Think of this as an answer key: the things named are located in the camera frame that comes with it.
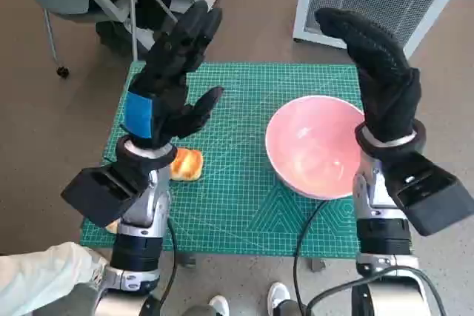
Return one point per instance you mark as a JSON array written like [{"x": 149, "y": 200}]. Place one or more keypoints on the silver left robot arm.
[{"x": 140, "y": 245}]

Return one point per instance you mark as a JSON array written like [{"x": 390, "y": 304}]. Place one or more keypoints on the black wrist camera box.
[
  {"x": 433, "y": 197},
  {"x": 100, "y": 194}
]

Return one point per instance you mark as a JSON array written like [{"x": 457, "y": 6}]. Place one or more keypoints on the round toy bread bun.
[{"x": 112, "y": 226}]

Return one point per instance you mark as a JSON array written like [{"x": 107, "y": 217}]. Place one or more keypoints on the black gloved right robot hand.
[{"x": 385, "y": 83}]

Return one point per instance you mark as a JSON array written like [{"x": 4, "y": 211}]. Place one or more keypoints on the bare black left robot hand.
[{"x": 166, "y": 83}]

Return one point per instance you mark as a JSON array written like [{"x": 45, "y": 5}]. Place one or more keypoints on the pale cloth garment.
[{"x": 44, "y": 279}]

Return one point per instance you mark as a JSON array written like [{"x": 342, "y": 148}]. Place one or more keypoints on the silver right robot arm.
[{"x": 381, "y": 234}]

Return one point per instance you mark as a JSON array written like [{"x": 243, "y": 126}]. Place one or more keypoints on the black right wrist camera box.
[{"x": 433, "y": 197}]

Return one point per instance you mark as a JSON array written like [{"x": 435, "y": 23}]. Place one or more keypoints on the pink bowl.
[{"x": 311, "y": 146}]

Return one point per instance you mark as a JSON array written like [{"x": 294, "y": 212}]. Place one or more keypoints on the green cutting mat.
[{"x": 237, "y": 212}]

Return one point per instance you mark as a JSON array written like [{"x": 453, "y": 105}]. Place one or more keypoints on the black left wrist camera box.
[{"x": 100, "y": 194}]

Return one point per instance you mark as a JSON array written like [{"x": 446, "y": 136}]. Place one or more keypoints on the long braided toy bread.
[{"x": 187, "y": 164}]

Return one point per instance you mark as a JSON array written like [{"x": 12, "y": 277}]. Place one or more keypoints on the metal table foot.
[
  {"x": 187, "y": 260},
  {"x": 317, "y": 264}
]

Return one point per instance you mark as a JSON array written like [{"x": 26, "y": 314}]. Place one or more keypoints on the white shoe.
[
  {"x": 220, "y": 305},
  {"x": 278, "y": 294}
]

